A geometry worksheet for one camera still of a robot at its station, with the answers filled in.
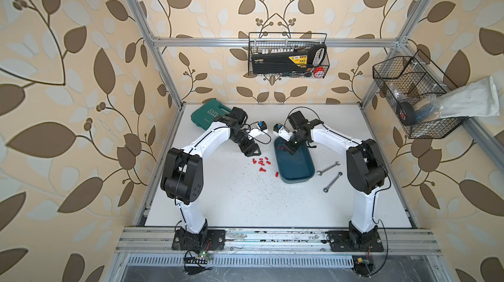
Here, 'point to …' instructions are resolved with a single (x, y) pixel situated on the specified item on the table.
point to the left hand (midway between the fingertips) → (256, 146)
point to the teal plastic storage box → (296, 168)
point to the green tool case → (208, 113)
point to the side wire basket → (413, 86)
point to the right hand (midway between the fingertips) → (286, 146)
